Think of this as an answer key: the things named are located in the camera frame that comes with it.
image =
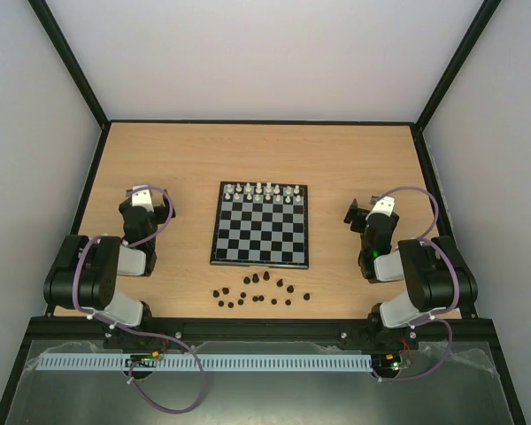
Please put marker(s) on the black and silver chessboard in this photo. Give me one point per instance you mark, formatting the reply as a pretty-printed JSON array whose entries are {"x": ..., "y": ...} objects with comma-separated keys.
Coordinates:
[{"x": 261, "y": 233}]

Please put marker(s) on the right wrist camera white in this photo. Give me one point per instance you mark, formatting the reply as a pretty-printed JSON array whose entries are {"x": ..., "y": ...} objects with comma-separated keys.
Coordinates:
[{"x": 382, "y": 205}]

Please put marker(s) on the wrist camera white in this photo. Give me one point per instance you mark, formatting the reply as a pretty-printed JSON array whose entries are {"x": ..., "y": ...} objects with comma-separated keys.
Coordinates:
[
  {"x": 382, "y": 205},
  {"x": 141, "y": 196}
]

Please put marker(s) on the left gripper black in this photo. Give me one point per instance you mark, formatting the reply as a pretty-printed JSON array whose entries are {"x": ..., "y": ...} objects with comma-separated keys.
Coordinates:
[{"x": 163, "y": 211}]

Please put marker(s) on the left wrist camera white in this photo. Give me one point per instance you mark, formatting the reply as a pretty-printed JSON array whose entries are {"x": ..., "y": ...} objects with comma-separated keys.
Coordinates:
[{"x": 141, "y": 196}]

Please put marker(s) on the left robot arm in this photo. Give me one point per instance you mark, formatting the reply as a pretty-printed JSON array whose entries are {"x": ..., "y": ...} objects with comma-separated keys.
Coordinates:
[{"x": 83, "y": 275}]

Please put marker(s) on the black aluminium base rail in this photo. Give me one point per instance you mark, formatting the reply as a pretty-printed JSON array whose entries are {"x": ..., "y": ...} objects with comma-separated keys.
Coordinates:
[{"x": 358, "y": 334}]

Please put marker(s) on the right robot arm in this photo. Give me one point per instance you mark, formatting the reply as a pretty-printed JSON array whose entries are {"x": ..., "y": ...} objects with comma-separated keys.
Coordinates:
[{"x": 436, "y": 276}]

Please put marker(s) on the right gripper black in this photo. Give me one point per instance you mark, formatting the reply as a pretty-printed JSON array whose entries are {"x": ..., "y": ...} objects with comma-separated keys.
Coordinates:
[{"x": 354, "y": 213}]

